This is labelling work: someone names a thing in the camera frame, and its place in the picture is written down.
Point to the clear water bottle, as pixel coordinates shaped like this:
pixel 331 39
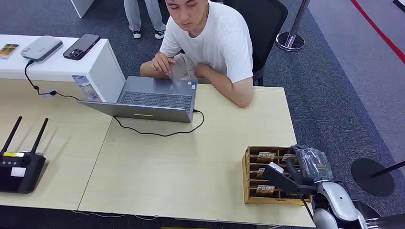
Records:
pixel 86 88

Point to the gold patterned card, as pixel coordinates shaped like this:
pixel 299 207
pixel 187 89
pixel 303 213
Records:
pixel 8 50

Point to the pale wrist camera black mount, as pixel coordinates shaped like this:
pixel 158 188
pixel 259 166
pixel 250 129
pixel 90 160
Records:
pixel 281 181

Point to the white furniture panel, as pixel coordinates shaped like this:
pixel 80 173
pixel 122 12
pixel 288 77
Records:
pixel 81 6

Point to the black controller with two antennas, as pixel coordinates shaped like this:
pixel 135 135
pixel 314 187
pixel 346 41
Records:
pixel 19 173

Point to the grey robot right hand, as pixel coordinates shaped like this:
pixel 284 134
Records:
pixel 311 164

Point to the grey flat device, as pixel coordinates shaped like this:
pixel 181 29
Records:
pixel 41 48

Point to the person's right hand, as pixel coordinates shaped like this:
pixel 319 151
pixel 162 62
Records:
pixel 162 63

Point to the seated person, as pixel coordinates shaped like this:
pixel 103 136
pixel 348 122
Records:
pixel 218 41

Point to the grey laptop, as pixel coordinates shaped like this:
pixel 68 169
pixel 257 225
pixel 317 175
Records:
pixel 158 99

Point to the person's left hand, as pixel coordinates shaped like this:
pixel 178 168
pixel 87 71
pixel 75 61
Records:
pixel 202 70

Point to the wooden card holder box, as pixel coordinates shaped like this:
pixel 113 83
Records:
pixel 250 199

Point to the black stanchion with round base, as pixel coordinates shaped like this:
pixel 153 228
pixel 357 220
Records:
pixel 371 180

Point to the chrome rimmed stanchion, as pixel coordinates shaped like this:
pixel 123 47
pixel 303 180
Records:
pixel 370 213

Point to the chrome stanchion post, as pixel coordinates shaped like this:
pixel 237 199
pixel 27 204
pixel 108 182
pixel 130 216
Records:
pixel 289 41

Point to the standing person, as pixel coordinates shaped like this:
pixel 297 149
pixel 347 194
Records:
pixel 136 15

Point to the black smartphone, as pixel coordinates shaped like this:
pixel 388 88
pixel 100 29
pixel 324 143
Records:
pixel 81 46

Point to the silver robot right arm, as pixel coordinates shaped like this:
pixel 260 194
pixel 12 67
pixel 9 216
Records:
pixel 338 199

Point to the black office chair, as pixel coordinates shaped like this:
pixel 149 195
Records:
pixel 262 22

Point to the person's right forearm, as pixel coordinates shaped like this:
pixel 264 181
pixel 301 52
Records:
pixel 148 71

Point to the person's left forearm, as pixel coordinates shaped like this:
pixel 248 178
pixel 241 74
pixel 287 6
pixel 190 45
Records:
pixel 231 88

